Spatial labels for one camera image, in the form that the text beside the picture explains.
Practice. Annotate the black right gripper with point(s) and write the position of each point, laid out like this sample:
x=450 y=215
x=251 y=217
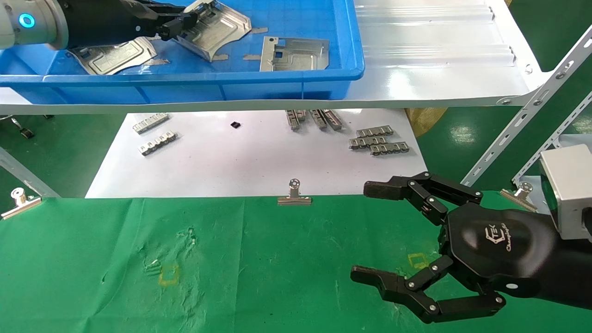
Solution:
x=499 y=245

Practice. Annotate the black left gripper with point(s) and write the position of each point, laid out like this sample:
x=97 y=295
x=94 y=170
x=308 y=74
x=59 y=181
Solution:
x=120 y=21

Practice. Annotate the bent sheet metal plate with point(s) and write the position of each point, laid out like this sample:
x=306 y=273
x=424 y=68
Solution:
x=115 y=58
x=217 y=32

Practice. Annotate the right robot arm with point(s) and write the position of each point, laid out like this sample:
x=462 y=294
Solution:
x=573 y=273

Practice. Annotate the blue plastic bin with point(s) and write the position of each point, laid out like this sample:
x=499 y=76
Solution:
x=185 y=92

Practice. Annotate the silver binder clip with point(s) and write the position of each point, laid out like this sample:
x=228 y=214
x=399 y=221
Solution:
x=294 y=200
x=520 y=196
x=21 y=206

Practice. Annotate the green cloth mat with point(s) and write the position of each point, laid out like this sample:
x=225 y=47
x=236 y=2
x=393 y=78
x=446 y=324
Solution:
x=286 y=268

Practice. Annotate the small black clip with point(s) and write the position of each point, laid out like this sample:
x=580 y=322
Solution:
x=235 y=125

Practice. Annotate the brown cardboard piece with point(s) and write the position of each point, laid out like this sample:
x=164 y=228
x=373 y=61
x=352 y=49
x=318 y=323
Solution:
x=425 y=120

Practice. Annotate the flat sheet metal plate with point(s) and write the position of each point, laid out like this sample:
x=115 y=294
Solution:
x=300 y=58

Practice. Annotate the white paper sheet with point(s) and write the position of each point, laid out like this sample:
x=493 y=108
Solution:
x=254 y=162

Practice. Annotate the white metal shelf board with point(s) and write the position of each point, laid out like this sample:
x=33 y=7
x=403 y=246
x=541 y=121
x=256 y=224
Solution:
x=439 y=69

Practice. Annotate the black caster wheel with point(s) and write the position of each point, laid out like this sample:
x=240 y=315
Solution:
x=26 y=133

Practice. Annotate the white perforated angle bar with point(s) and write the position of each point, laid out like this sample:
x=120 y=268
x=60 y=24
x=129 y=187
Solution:
x=555 y=136
x=532 y=104

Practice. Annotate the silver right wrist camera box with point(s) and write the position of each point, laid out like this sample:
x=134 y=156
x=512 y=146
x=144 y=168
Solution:
x=569 y=185

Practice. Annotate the grey metal frame bar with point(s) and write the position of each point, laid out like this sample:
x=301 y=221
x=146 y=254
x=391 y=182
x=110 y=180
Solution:
x=27 y=175

